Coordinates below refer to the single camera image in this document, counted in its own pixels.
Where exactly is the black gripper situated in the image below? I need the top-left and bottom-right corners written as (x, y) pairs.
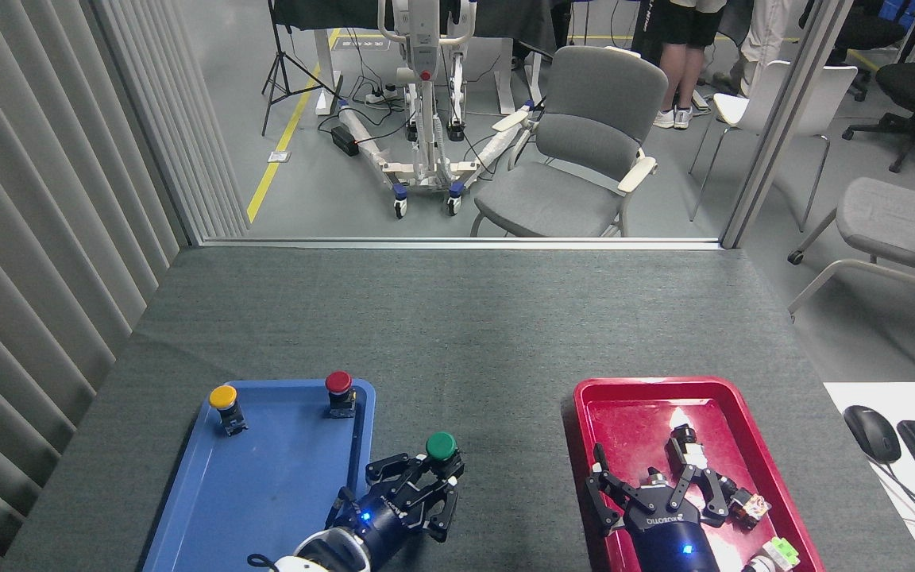
top-left (585, 443), bottom-right (738, 572)
top-left (334, 451), bottom-right (465, 570)

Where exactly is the green push button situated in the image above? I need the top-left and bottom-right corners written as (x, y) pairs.
top-left (424, 431), bottom-right (465, 480)

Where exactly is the red push button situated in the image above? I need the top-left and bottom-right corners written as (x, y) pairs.
top-left (325, 370), bottom-right (357, 419)

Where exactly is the yellow push button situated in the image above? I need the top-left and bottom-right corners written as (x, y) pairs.
top-left (209, 385), bottom-right (249, 436)

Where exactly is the red plastic tray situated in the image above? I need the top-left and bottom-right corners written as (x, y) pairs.
top-left (573, 377), bottom-right (826, 572)

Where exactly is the blue plastic tray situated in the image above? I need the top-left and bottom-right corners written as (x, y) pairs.
top-left (142, 380), bottom-right (376, 572)

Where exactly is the black computer mouse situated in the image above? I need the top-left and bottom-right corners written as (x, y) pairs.
top-left (844, 405), bottom-right (902, 465)

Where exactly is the grey armchair on castors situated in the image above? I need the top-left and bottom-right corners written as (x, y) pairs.
top-left (787, 139), bottom-right (915, 381)

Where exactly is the grey armchair with cream armrests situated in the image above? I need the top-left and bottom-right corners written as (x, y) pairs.
top-left (469, 45), bottom-right (670, 238)

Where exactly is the white stand on wheels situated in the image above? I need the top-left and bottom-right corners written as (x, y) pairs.
top-left (337, 0), bottom-right (546, 219)

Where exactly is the white plastic chair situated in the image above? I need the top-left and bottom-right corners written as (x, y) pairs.
top-left (688, 60), bottom-right (859, 234)

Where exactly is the black tripod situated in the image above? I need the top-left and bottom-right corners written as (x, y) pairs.
top-left (261, 0), bottom-right (345, 137)

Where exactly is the person in dark shorts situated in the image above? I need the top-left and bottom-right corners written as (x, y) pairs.
top-left (652, 0), bottom-right (725, 130)

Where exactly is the person in light trousers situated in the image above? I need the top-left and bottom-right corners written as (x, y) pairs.
top-left (712, 0), bottom-right (793, 100)

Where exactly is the black and white knob switch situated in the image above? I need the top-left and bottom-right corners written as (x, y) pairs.
top-left (667, 424), bottom-right (712, 477)

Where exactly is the small black switch, patterned label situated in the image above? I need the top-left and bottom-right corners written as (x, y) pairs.
top-left (728, 489), bottom-right (773, 525)

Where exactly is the green and white switch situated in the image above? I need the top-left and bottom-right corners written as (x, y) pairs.
top-left (743, 536), bottom-right (801, 572)

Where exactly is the silver frame rail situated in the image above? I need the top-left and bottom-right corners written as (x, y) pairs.
top-left (199, 237), bottom-right (724, 252)

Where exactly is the silver frame post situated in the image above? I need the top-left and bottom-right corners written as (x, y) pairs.
top-left (720, 0), bottom-right (855, 249)

